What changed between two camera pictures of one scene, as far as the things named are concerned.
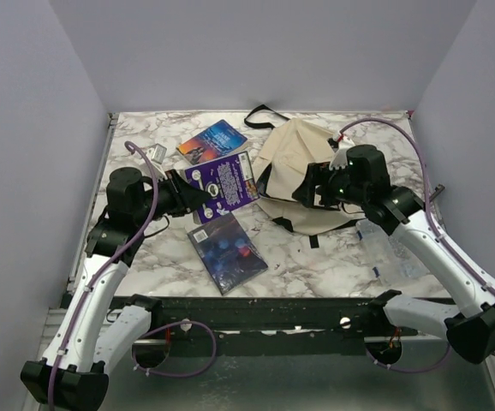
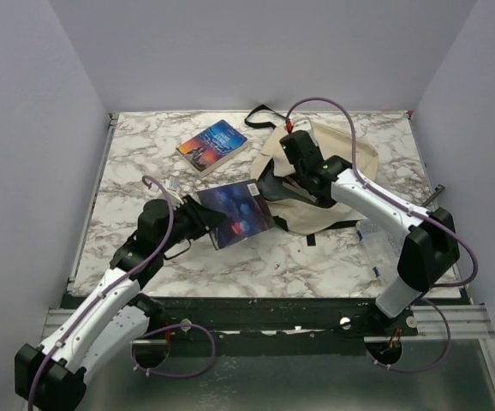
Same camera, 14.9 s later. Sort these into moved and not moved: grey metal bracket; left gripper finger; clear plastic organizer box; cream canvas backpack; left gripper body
Moved: left gripper body; cream canvas backpack; left gripper finger
Not moved: clear plastic organizer box; grey metal bracket
